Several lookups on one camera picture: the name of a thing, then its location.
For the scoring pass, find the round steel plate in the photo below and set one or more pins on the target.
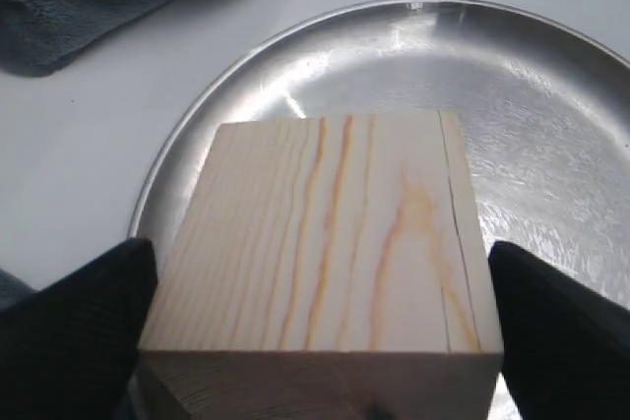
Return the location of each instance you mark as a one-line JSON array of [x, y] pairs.
[[544, 115]]

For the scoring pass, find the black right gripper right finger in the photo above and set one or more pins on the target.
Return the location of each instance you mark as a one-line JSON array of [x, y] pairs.
[[566, 348]]

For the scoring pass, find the wooden block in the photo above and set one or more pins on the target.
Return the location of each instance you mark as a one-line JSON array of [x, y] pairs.
[[327, 268]]

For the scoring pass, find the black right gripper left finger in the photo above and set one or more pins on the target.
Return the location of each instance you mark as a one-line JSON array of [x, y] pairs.
[[68, 351]]

